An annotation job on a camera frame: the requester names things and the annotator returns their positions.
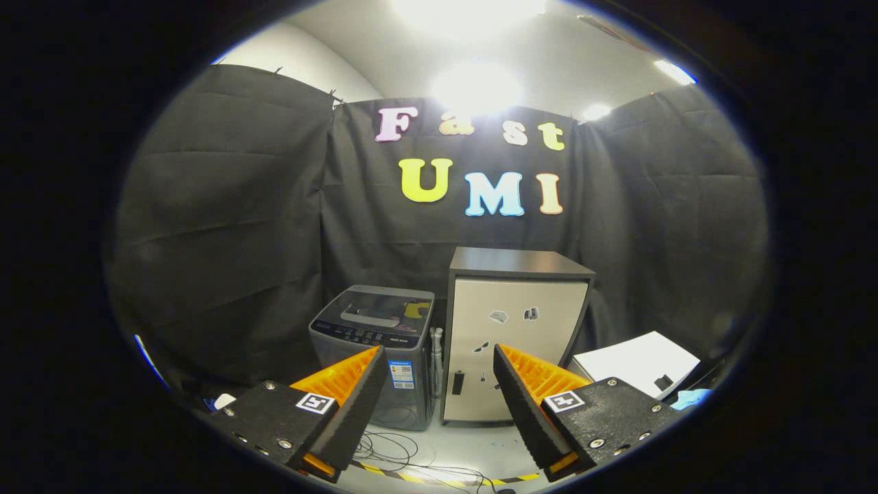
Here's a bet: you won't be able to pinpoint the white box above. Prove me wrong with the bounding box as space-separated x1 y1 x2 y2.
571 331 702 400

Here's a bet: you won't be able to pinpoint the grey washing machine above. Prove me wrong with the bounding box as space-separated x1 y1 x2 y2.
309 285 436 432

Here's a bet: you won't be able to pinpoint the yellow black floor tape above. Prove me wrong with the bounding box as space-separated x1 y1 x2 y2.
353 461 543 488

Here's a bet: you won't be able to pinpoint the dark cabinet with beige door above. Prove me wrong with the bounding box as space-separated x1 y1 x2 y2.
441 247 596 424

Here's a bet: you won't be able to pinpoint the black floor cables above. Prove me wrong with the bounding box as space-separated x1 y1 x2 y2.
353 429 515 491

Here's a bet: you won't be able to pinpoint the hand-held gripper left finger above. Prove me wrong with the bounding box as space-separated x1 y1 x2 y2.
206 345 388 484

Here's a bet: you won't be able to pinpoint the black backdrop cloth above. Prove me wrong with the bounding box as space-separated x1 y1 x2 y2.
103 64 772 405

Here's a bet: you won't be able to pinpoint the light blue object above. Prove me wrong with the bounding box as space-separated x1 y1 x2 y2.
669 389 713 411

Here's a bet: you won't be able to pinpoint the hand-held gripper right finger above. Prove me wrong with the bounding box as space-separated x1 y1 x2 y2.
493 343 687 482

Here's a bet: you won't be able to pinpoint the grey drain hose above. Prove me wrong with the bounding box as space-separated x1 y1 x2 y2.
429 327 445 399

